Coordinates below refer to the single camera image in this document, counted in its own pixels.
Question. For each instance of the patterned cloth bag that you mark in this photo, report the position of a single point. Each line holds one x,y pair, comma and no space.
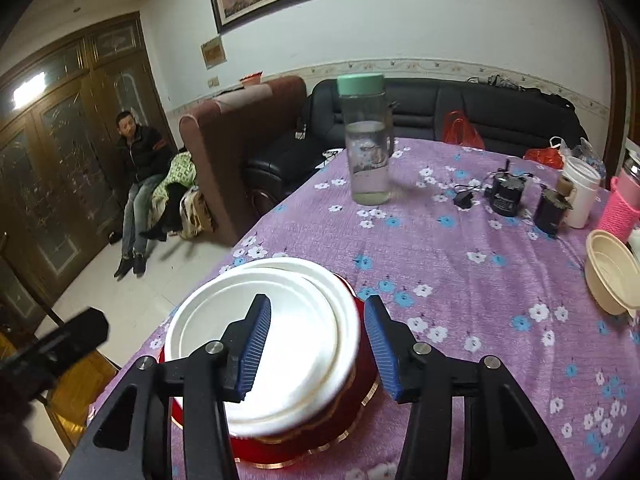
195,212

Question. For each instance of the wooden glass door cabinet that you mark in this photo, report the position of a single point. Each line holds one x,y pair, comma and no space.
60,160

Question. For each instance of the red plastic bag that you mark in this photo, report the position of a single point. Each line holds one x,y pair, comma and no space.
545,157
462,132

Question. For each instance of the black power adapter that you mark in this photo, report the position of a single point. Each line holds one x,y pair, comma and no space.
465,197

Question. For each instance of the bottle with pink knitted sleeve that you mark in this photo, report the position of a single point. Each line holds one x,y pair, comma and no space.
622,210

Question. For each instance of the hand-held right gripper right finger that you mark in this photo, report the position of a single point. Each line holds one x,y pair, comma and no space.
382,350

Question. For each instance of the white bowl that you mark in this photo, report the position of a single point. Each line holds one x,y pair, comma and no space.
295,330
350,285
345,290

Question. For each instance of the black cup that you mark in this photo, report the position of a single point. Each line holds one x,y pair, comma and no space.
550,212

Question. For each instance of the green patterned blanket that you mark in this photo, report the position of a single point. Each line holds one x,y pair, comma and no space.
175,180

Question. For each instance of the beige bowl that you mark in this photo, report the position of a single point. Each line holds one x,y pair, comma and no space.
610,275

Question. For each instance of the white cup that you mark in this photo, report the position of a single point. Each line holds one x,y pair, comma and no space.
580,195

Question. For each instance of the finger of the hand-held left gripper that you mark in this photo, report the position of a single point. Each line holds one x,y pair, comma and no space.
60,345

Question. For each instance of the black leather sofa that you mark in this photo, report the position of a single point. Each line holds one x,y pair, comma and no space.
450,110

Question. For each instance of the purple floral tablecloth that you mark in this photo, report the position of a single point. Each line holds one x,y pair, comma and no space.
475,310

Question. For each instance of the wall socket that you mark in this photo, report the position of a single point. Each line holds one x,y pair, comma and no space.
214,81

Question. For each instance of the clear plastic bag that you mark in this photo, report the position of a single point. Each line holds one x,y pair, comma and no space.
582,152

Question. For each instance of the brown armchair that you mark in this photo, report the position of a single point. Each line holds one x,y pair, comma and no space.
235,150

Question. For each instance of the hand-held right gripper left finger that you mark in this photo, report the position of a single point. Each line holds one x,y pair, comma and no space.
252,350

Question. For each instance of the clear bottle with green lid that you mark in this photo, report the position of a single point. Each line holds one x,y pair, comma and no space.
367,150

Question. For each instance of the wooden chair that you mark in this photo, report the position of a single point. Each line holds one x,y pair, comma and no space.
65,390

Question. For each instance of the person's left forearm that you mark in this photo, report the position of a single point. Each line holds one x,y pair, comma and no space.
25,435

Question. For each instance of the black round device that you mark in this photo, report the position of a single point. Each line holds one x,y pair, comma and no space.
507,192

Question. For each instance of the small wall picture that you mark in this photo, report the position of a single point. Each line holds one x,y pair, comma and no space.
214,52

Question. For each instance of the dark clothes on sofa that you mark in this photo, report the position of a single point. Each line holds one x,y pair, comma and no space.
520,87

